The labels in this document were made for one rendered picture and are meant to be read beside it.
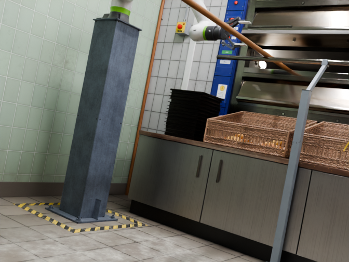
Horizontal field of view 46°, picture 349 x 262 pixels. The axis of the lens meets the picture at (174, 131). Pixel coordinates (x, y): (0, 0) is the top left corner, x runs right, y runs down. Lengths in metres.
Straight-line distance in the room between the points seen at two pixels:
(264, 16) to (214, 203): 1.45
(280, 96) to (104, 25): 1.28
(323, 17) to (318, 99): 0.56
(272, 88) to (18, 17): 1.74
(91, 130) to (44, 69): 0.63
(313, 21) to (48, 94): 1.86
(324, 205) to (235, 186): 0.50
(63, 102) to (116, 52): 0.68
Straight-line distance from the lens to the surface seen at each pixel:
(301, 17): 3.05
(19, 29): 2.76
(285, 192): 2.22
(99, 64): 2.50
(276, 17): 3.12
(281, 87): 2.96
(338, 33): 2.76
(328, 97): 2.83
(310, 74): 2.90
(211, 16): 2.02
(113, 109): 2.49
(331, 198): 2.21
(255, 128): 2.45
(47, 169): 2.99
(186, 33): 3.40
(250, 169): 2.36
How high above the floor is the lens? 0.60
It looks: level
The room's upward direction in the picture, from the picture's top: 11 degrees clockwise
